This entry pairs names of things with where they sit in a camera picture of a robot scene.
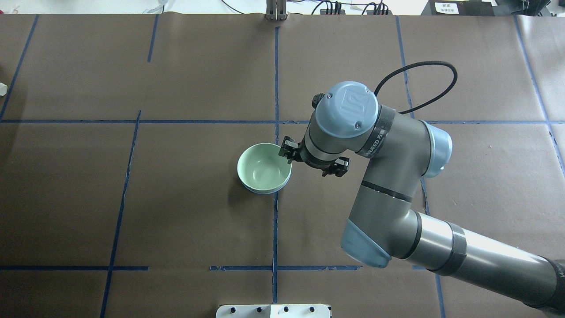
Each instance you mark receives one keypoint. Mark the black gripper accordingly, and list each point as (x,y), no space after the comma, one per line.
(289,149)

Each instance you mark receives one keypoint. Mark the green bowl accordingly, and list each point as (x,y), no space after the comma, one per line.
(261,167)

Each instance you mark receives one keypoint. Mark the blue bowl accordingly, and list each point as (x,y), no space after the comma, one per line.
(264,192)

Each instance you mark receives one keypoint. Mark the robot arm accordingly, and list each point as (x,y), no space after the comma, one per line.
(381,225)

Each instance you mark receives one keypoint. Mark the black power strip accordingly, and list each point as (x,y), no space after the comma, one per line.
(328,7)

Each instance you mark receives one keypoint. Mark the brown paper table cover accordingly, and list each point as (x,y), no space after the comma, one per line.
(176,198)

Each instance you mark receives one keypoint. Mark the black box with label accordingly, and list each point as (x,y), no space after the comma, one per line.
(458,7)

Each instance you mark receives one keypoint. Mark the blue tape grid lines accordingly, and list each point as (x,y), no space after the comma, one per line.
(276,198)

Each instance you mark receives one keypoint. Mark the aluminium frame post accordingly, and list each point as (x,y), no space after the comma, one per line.
(276,10)

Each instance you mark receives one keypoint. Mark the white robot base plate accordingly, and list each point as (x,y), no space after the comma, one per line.
(309,310)

